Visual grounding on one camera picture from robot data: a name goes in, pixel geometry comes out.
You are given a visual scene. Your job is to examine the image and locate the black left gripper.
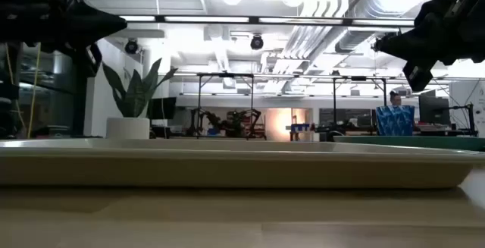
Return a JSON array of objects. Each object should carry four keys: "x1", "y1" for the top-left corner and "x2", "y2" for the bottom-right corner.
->
[{"x1": 0, "y1": 0, "x2": 128, "y2": 55}]

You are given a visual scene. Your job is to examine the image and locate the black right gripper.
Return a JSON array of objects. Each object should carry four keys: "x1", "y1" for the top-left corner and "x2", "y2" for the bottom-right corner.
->
[{"x1": 372, "y1": 0, "x2": 485, "y2": 66}]

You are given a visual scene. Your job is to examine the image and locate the blue faceted plastic cup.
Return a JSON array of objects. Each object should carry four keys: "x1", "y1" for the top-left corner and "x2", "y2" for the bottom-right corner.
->
[{"x1": 375, "y1": 105, "x2": 416, "y2": 137}]

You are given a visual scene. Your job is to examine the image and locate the teal green plate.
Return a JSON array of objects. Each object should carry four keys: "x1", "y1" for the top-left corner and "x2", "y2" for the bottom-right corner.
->
[{"x1": 333, "y1": 135, "x2": 485, "y2": 152}]

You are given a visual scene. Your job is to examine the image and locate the beige plastic tray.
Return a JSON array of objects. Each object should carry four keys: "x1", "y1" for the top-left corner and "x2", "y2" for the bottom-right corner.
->
[{"x1": 0, "y1": 137, "x2": 485, "y2": 190}]

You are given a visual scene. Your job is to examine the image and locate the black ceiling spot lamp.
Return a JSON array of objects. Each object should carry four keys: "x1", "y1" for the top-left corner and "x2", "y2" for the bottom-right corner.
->
[
  {"x1": 124, "y1": 38, "x2": 139, "y2": 55},
  {"x1": 249, "y1": 33, "x2": 264, "y2": 51}
]

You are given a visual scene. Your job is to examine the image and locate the black computer monitor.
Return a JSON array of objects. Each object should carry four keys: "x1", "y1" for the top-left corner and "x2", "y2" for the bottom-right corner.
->
[
  {"x1": 418, "y1": 95, "x2": 452, "y2": 126},
  {"x1": 147, "y1": 96, "x2": 177, "y2": 121}
]

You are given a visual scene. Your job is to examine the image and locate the green snake plant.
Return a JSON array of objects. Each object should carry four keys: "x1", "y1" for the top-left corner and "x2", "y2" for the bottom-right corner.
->
[{"x1": 102, "y1": 58, "x2": 179, "y2": 119}]

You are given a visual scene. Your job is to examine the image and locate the white panel board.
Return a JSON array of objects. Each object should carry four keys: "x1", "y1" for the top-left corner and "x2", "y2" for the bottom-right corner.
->
[{"x1": 449, "y1": 80, "x2": 485, "y2": 137}]

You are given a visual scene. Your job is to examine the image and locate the white plant pot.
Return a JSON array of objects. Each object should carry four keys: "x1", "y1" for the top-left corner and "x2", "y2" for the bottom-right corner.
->
[{"x1": 105, "y1": 117, "x2": 151, "y2": 140}]

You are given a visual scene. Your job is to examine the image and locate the dark storage box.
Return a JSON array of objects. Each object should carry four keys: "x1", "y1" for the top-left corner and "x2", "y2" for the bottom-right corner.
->
[{"x1": 31, "y1": 125, "x2": 71, "y2": 140}]

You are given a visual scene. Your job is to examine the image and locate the black background robot arms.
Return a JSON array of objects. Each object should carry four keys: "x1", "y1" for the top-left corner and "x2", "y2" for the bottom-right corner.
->
[{"x1": 188, "y1": 108, "x2": 267, "y2": 140}]

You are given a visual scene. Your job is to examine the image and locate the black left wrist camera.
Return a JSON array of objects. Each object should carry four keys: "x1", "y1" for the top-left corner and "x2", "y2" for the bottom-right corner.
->
[{"x1": 83, "y1": 42, "x2": 103, "y2": 78}]

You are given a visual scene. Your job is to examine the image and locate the black metal station frame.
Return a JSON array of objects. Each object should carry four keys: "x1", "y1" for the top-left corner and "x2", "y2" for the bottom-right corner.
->
[
  {"x1": 332, "y1": 75, "x2": 388, "y2": 127},
  {"x1": 196, "y1": 72, "x2": 255, "y2": 140}
]

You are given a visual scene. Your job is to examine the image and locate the black vertical frame post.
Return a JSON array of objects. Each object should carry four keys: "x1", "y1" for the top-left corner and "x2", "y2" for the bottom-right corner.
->
[{"x1": 73, "y1": 49, "x2": 89, "y2": 137}]

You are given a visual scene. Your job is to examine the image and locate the yellow cable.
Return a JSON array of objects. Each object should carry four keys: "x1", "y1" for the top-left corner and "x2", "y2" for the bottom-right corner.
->
[{"x1": 25, "y1": 42, "x2": 42, "y2": 140}]

